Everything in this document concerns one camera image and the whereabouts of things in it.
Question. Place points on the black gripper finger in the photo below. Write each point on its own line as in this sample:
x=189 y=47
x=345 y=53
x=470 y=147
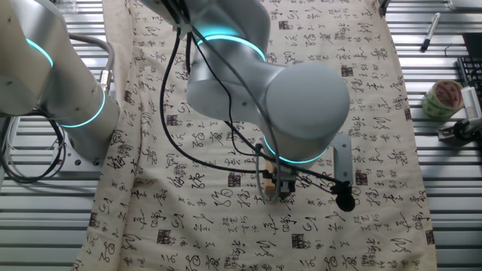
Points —
x=286 y=190

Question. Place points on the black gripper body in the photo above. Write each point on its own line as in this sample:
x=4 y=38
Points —
x=288 y=174

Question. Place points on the black white marker pen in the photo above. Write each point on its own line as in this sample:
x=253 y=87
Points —
x=430 y=32

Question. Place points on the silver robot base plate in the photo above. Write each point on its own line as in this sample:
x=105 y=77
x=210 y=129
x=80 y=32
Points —
x=81 y=162

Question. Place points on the black keyboard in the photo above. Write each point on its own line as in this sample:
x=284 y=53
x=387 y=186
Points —
x=470 y=71

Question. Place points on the clear plastic piece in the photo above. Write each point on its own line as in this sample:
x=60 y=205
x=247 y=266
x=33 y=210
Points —
x=64 y=4

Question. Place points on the beige calligraphy print cloth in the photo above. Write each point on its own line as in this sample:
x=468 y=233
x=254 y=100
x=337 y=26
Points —
x=339 y=244

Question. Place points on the black rectangular object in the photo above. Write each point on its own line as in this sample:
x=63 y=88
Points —
x=473 y=45

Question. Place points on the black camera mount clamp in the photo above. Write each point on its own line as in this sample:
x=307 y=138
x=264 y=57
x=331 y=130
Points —
x=461 y=131

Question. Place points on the grey flat device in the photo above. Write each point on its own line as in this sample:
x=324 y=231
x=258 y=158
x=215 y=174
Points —
x=467 y=4

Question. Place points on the clear packing tape roll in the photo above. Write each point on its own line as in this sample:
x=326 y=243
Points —
x=433 y=107

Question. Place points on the small wooden block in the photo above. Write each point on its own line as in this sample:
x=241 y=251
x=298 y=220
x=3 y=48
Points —
x=269 y=184

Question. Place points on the wrist camera with metal bracket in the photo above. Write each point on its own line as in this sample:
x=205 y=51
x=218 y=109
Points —
x=342 y=158

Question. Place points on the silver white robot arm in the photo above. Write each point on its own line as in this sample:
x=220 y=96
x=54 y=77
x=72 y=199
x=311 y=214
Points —
x=301 y=105

